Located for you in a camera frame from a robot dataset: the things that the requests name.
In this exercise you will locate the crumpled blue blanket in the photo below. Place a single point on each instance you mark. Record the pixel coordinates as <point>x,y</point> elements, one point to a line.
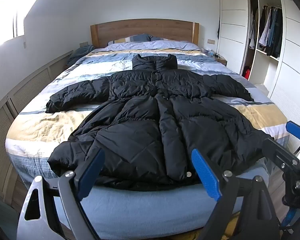
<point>80,53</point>

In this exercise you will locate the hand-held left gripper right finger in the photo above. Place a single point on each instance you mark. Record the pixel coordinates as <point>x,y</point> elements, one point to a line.
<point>207,176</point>

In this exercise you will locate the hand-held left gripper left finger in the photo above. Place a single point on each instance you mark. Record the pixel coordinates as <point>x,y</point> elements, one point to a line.
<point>90,173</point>

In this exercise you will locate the hanging light jacket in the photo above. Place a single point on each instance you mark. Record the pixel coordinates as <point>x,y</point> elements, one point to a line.
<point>252,30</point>

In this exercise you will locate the striped pillow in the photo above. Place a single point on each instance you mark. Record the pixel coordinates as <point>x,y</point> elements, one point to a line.
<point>130,39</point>

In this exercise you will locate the row of hanging clothes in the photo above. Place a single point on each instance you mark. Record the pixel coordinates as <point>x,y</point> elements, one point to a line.
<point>272,30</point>

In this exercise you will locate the small blue container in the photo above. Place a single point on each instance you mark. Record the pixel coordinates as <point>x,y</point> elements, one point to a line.
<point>210,52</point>

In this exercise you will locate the black puffer coat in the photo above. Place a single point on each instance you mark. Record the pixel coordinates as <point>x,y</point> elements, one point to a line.
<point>150,130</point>

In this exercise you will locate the blue pillow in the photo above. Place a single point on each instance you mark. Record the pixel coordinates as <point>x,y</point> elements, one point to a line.
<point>158,39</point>

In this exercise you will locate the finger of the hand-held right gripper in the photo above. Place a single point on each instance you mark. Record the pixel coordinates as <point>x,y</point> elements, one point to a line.
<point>277,150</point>
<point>298,131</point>

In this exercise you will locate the beige wall switch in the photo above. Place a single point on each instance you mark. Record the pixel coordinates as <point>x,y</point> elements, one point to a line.
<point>211,41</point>

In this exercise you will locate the window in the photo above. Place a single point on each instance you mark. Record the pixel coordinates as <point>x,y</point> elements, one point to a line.
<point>5,17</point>

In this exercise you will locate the bed with striped duvet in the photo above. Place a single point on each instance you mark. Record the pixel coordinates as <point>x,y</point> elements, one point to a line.
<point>40,127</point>

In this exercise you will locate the white wardrobe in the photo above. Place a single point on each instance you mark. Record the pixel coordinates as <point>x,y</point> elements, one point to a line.
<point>232,30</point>

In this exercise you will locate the wooden nightstand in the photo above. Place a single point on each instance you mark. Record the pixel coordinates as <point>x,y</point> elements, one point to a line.
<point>221,60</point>

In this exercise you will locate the red bag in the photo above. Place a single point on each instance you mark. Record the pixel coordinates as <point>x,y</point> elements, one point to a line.
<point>247,73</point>

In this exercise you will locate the beige wall socket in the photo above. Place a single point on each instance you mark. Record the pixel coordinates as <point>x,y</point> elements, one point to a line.
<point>83,44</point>

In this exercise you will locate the low white wall cabinets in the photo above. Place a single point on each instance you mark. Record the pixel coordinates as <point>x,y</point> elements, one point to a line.
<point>27,90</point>

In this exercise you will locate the wooden headboard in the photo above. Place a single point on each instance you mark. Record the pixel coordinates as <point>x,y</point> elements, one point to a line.
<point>145,28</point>

